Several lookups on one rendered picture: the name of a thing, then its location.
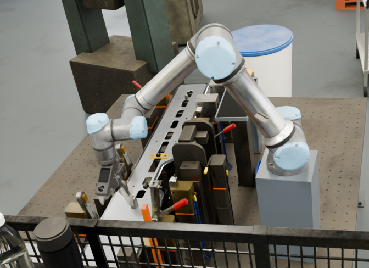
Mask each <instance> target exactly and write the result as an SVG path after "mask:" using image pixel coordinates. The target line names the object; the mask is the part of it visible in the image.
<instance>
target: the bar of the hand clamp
mask: <svg viewBox="0 0 369 268"><path fill-rule="evenodd" d="M148 187H149V189H150V196H151V205H152V218H156V219H158V220H159V218H158V214H159V213H160V189H163V187H162V186H160V185H159V181H155V180H153V184H148V182H147V181H145V182H144V184H143V188H144V189H145V190H146V189H148Z"/></svg>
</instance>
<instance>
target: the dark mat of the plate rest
mask: <svg viewBox="0 0 369 268"><path fill-rule="evenodd" d="M227 117H247V114H246V113H245V112H244V111H243V109H242V108H241V107H240V106H239V105H238V103H237V102H236V101H235V100H234V98H233V97H232V96H231V95H230V94H229V92H228V91H227V90H226V93H225V95H224V98H223V100H222V103H221V106H220V109H219V112H218V114H217V118H227Z"/></svg>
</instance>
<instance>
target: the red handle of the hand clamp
mask: <svg viewBox="0 0 369 268"><path fill-rule="evenodd" d="M186 204H188V200H187V199H186V198H184V199H182V200H180V201H179V202H177V203H175V204H174V205H173V206H171V207H169V208H167V209H166V210H164V211H162V212H160V213H159V214H158V218H159V219H160V218H161V217H163V216H165V215H167V214H169V213H170V212H172V211H174V210H177V209H179V208H181V207H183V206H185V205H186Z"/></svg>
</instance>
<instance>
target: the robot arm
mask: <svg viewBox="0 0 369 268"><path fill-rule="evenodd" d="M196 68H198V69H199V70H200V72H201V73H202V74H203V75H204V76H206V77H208V78H210V79H212V80H213V81H214V82H215V83H216V84H217V85H223V86H224V87H225V89H226V90H227V91H228V92H229V94H230V95H231V96H232V97H233V98H234V100H235V101H236V102H237V103H238V105H239V106H240V107H241V108H242V109H243V111H244V112H245V113H246V114H247V116H248V117H249V118H250V120H251V121H252V122H253V123H254V125H255V126H256V127H257V128H258V130H259V131H260V132H261V133H262V135H263V139H262V141H263V143H264V145H265V146H266V147H267V148H268V150H269V153H268V155H267V159H266V163H267V168H268V169H269V170H270V171H271V172H272V173H274V174H276V175H280V176H293V175H297V174H299V173H301V172H303V171H304V170H305V169H306V168H307V166H308V159H309V156H310V153H309V147H308V145H307V142H306V139H305V135H304V132H303V128H302V125H301V115H300V110H299V109H297V108H295V107H289V106H285V107H277V108H275V107H274V105H273V104H272V103H271V102H270V100H269V99H268V98H267V96H266V95H265V94H264V92H263V91H262V90H261V88H260V87H259V86H258V84H257V83H256V82H255V81H254V79H253V78H252V77H251V75H250V74H249V73H248V72H247V70H246V69H245V59H244V58H243V57H242V55H241V54H240V53H239V51H238V50H237V48H236V47H235V46H234V43H233V36H232V34H231V32H230V30H229V29H228V28H227V27H226V26H224V25H222V24H218V23H212V24H208V25H206V26H204V27H202V28H201V29H200V30H199V31H198V32H197V33H196V34H195V35H194V36H193V37H192V38H191V39H190V40H189V41H188V42H187V47H186V48H185V49H184V50H183V51H182V52H181V53H180V54H178V55H177V56H176V57H175V58H174V59H173V60H172V61H171V62H169V63H168V65H167V66H166V67H164V68H163V69H162V70H161V71H160V72H159V73H158V74H157V75H156V76H155V77H153V78H152V79H151V80H150V81H149V82H148V83H147V84H146V85H145V86H144V87H143V88H142V89H141V90H140V91H138V92H137V93H136V94H134V95H131V96H129V97H128V98H127V100H126V101H125V103H124V108H123V111H122V114H121V118H120V119H109V118H108V116H107V114H105V113H96V114H93V115H91V116H90V117H88V119H87V120H86V124H87V129H88V133H89V136H90V140H91V143H92V147H93V151H94V154H95V157H96V160H97V163H98V164H100V165H101V167H100V172H99V176H98V181H97V183H96V191H95V194H96V195H97V196H98V198H99V201H100V203H101V205H104V201H105V200H104V197H108V196H109V194H110V190H111V188H114V189H116V188H117V187H118V186H119V188H120V189H119V193H120V194H121V195H122V196H123V197H124V198H125V200H126V201H127V203H128V205H130V206H133V198H132V195H133V187H132V186H128V185H127V183H126V182H125V181H124V180H122V179H123V177H124V178H126V176H127V171H126V167H125V163H121V162H120V160H119V156H118V152H117V149H116V147H115V143H114V142H116V141H127V140H137V139H141V138H145V137H146V136H147V133H148V131H147V130H148V128H147V121H146V119H145V117H144V115H145V114H146V113H147V112H149V111H150V110H151V109H152V108H153V107H154V106H155V105H156V104H158V103H159V102H160V101H161V100H162V99H163V98H164V97H165V96H167V95H168V94H169V93H170V92H171V91H172V90H173V89H174V88H175V87H176V86H178V85H179V84H180V83H181V82H182V81H183V80H184V79H185V78H187V77H188V76H189V75H190V74H191V73H192V72H193V71H194V70H195V69H196ZM124 168H125V172H126V173H124Z"/></svg>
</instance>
